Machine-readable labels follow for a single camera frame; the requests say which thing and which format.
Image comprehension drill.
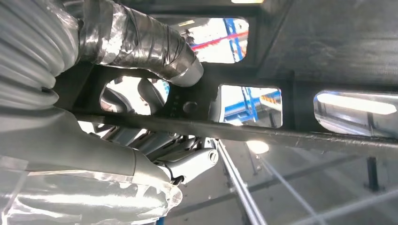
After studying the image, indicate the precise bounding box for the blue wheeled shelf rack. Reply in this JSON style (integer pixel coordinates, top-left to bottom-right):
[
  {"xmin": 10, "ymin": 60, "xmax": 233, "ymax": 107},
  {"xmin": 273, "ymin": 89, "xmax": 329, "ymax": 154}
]
[{"xmin": 223, "ymin": 88, "xmax": 283, "ymax": 128}]

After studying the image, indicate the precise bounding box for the blue metal shelf rack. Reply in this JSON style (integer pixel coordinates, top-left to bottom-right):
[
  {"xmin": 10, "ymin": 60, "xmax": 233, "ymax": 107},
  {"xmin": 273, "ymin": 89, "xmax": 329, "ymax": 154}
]
[{"xmin": 222, "ymin": 18, "xmax": 249, "ymax": 61}]

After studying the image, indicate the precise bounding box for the silver metal bar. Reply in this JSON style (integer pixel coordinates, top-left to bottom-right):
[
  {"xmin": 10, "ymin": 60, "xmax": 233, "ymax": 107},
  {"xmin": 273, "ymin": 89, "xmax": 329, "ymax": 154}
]
[{"xmin": 216, "ymin": 140, "xmax": 268, "ymax": 225}]

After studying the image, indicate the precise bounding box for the white car with red stripe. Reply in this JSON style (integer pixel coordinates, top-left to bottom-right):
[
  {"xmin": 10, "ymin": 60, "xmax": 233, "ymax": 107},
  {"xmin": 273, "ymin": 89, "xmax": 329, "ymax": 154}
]
[{"xmin": 186, "ymin": 18, "xmax": 249, "ymax": 64}]

